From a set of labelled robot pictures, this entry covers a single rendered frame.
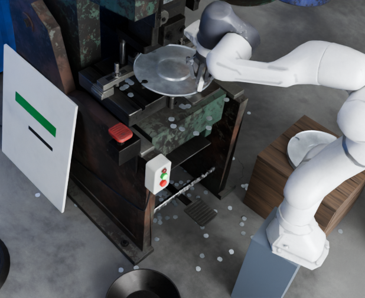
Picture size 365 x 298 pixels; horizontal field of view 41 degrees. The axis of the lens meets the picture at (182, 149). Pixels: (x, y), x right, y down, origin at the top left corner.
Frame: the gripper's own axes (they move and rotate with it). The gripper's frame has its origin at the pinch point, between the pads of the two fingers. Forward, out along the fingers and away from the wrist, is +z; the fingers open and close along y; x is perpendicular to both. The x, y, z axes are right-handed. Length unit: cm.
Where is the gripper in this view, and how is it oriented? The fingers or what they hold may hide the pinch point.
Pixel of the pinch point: (200, 83)
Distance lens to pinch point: 170.0
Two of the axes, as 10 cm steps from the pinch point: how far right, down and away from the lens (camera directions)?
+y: 9.9, 0.6, 0.8
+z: -1.0, 4.0, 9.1
